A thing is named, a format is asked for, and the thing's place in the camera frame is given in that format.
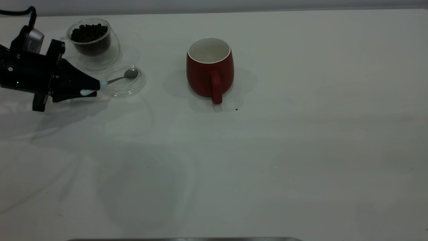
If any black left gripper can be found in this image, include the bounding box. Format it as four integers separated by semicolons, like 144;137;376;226
0;39;101;112

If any clear double-wall glass cup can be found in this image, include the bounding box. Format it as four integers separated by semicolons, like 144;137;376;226
60;18;120;71

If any clear glass saucer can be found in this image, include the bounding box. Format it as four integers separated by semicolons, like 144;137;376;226
101;65;146;98

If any metal spoon with white handle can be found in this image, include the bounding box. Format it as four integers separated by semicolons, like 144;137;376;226
80;68;139;97

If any red mug with white inside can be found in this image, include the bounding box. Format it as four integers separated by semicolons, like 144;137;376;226
186;37;234;105

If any dark coffee beans pile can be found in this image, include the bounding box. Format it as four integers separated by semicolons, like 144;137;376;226
71;23;111;57

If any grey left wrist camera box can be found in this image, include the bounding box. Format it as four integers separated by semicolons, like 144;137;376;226
19;26;45;53

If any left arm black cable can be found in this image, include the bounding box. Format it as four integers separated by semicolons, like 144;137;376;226
0;6;37;30

